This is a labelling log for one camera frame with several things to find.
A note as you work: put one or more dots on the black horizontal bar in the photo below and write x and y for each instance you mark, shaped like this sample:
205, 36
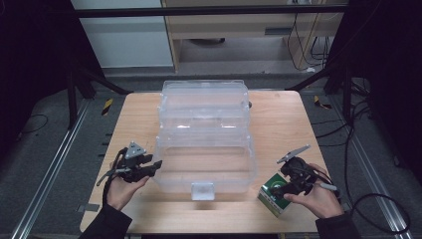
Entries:
199, 11

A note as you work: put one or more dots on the metal floor rail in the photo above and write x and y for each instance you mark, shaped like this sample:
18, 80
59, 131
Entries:
49, 172
375, 172

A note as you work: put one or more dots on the white cabinet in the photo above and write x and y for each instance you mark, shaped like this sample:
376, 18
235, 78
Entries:
126, 43

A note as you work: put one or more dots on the yellow black striped tape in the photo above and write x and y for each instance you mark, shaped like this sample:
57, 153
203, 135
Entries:
321, 103
107, 107

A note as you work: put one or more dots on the light wooden desk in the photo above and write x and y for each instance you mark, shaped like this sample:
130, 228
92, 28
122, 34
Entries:
232, 25

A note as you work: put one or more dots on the black metal stand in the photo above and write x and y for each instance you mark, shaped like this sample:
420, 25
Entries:
71, 99
346, 96

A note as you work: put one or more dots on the black curtain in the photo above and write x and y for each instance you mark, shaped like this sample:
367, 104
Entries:
391, 49
30, 49

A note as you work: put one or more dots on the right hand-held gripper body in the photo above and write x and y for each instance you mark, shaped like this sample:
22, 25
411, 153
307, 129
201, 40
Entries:
298, 172

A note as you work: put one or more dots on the green box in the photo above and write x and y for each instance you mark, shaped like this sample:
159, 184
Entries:
273, 205

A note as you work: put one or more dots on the person's left hand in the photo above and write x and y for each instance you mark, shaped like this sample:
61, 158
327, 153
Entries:
119, 192

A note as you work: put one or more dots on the clear plastic storage box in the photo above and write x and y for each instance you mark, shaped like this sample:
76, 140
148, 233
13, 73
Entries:
205, 149

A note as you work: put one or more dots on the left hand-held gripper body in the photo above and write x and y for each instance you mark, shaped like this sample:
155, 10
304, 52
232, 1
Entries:
134, 151

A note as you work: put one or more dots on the person's right hand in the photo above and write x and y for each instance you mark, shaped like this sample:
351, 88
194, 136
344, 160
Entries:
318, 202

